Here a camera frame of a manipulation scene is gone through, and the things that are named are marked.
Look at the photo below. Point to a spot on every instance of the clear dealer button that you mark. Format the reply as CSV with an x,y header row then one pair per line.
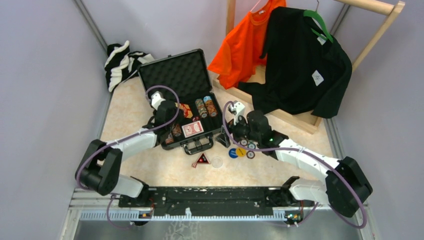
x,y
217,162

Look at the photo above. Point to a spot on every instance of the black poker set case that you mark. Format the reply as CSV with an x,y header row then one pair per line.
x,y
186,74

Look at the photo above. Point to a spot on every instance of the red yellow chip stack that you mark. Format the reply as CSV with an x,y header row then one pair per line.
x,y
210,107

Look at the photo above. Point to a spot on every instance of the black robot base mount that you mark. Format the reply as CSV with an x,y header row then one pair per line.
x,y
234,201

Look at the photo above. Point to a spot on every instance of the black red triangle token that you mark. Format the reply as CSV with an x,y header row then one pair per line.
x,y
202,160

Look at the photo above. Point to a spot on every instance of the red playing card deck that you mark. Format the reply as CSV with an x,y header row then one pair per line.
x,y
192,129

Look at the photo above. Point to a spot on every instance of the blue small blind button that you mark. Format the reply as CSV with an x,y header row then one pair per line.
x,y
232,153

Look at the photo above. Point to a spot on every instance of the black white striped cloth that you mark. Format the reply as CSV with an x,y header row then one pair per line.
x,y
122,63

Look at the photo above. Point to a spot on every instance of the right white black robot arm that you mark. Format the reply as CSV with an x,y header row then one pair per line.
x,y
338,183

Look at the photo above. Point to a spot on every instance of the pink clothes hanger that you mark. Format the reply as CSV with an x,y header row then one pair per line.
x,y
258,6

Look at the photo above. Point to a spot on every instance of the aluminium frame rail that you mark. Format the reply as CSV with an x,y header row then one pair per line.
x,y
93,216

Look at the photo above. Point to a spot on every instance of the green orange chip stack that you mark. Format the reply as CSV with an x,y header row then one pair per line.
x,y
201,108

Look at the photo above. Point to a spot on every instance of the blue orange chip stack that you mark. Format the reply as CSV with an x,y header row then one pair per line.
x,y
169,139

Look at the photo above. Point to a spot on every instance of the yellow big blind button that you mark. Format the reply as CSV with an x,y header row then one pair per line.
x,y
240,152

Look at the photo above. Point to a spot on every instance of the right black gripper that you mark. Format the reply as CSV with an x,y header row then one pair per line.
x,y
234,123

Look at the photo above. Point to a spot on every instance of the orange black 100 chip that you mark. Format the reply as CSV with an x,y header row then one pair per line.
x,y
250,154
244,142

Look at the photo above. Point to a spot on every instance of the orange t-shirt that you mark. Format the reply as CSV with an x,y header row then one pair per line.
x,y
240,51

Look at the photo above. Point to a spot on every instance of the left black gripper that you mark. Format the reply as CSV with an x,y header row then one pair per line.
x,y
176,110

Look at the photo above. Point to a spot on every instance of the orange boxed card deck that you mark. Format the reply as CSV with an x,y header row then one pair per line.
x,y
187,112

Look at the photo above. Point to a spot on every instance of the black t-shirt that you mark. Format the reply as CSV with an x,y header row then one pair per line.
x,y
304,71

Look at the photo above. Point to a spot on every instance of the green clothes hanger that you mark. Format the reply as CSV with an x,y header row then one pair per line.
x,y
316,19

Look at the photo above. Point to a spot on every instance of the purple black chip stack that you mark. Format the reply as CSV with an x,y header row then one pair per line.
x,y
176,130

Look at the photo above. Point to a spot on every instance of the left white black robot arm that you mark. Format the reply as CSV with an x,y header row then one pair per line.
x,y
100,167

